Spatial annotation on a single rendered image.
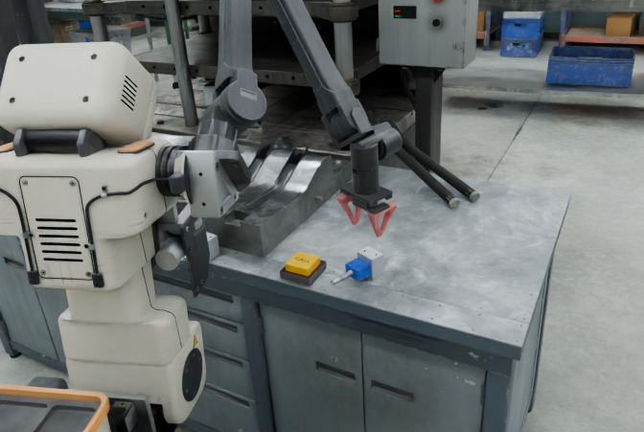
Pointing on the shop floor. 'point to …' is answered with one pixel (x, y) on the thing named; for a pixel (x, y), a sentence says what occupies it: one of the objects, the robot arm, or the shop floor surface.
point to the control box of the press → (427, 22)
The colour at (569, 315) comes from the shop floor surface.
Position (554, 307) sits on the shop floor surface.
